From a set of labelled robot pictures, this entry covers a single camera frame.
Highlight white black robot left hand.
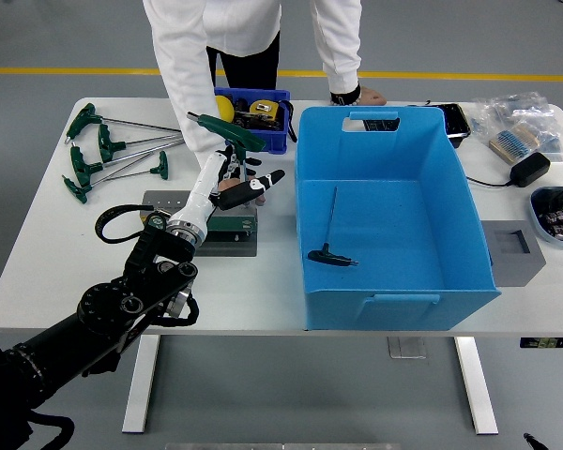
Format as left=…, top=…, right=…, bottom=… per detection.
left=168, top=143, right=286, bottom=231

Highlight person's right hand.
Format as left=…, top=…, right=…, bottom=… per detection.
left=217, top=177, right=268, bottom=207

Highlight person's left hand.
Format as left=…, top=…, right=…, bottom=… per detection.
left=356, top=85, right=388, bottom=107

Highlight green grey wrench holder stand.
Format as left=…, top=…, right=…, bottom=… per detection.
left=142, top=189, right=259, bottom=258

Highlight large green T-handle hex wrench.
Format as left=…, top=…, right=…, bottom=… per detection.
left=186, top=111, right=267, bottom=184

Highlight small green T-handle hex wrench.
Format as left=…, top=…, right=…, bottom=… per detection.
left=89, top=149, right=170, bottom=184
left=307, top=186, right=360, bottom=269

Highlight large light blue folding box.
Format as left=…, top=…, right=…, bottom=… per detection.
left=294, top=105, right=502, bottom=332

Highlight black wristwatch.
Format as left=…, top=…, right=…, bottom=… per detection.
left=330, top=83, right=362, bottom=102

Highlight small dark blue bin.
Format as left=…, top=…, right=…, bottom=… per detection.
left=214, top=86, right=292, bottom=155

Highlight dark assorted small parts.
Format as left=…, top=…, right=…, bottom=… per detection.
left=233, top=96, right=286, bottom=132

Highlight yellow ball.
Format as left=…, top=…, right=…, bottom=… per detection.
left=215, top=95, right=236, bottom=123

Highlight white table leg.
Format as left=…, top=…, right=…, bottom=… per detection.
left=121, top=335, right=161, bottom=435
left=452, top=336, right=500, bottom=436

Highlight yellow tape measure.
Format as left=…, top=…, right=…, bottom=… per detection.
left=249, top=98, right=282, bottom=119

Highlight black plastic cell tray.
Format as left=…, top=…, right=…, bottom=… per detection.
left=360, top=102, right=473, bottom=150

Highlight black table control panel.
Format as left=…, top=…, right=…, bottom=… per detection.
left=519, top=337, right=563, bottom=350

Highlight blue resistor tape bundle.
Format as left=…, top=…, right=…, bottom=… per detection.
left=487, top=124, right=540, bottom=164

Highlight clear plastic parts bags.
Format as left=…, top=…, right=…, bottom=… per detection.
left=468, top=91, right=563, bottom=165

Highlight person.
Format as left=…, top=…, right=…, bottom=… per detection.
left=143, top=0, right=388, bottom=207

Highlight grey metal floor plate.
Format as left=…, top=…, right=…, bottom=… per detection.
left=387, top=336, right=427, bottom=360

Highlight black power adapter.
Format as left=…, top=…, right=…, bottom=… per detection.
left=509, top=152, right=552, bottom=188

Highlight grey block with square recess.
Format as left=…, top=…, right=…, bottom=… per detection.
left=480, top=219, right=547, bottom=288

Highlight pale blue bowl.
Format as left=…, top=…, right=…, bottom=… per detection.
left=528, top=186, right=563, bottom=245

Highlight electronic components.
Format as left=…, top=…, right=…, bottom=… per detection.
left=537, top=187, right=563, bottom=240

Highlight white bead bracelet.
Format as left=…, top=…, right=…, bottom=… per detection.
left=329, top=91, right=361, bottom=108

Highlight black cord loop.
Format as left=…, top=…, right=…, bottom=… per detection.
left=284, top=100, right=297, bottom=143

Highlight black adapter cable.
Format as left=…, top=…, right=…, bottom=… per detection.
left=466, top=175, right=515, bottom=188

